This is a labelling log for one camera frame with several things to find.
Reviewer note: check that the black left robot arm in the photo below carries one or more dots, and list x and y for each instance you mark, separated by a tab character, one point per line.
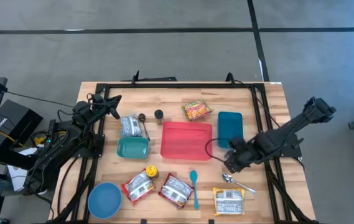
71	137

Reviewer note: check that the black metal table frame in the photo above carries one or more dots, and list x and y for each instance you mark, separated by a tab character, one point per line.
179	85

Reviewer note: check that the white paper sheet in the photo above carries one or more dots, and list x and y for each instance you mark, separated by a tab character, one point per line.
16	180

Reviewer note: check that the yellow-lid seasoning can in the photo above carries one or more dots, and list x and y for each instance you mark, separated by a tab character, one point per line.
152	171

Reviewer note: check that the blue rectangular plastic bin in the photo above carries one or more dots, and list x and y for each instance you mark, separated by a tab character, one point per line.
229	124

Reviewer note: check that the blue round bowl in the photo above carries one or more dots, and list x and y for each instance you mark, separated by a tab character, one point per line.
104	200

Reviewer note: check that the black-lid spice jar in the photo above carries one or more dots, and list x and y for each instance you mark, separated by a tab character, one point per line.
159	115

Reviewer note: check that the teal green plastic bin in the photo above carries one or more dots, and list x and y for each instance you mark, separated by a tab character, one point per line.
132	147

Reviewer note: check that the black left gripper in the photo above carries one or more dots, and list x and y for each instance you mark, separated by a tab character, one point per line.
97	107

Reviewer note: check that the yellow ramen noodle packet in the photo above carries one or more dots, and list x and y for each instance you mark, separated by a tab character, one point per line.
229	201

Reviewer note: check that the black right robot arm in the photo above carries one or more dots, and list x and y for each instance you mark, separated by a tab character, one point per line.
288	127

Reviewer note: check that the blue white ramen packet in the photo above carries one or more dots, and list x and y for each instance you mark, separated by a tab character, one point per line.
131	126

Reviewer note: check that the pink plastic tray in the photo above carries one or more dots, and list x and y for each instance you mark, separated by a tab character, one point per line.
186	141

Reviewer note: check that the red ramen noodle packet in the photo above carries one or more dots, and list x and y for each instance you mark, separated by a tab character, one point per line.
137	186
176	190

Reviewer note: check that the shiny metal spoon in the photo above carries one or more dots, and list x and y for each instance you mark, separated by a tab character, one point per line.
226	177

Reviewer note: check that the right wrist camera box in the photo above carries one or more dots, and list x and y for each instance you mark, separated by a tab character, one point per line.
237	144

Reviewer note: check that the yellow green shrimp ramen packet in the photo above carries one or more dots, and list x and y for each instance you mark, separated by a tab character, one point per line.
197	109

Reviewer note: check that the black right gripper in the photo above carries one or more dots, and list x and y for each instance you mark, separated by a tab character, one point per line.
245	154

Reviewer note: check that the black equipment box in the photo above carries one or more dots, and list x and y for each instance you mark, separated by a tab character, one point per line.
18	119

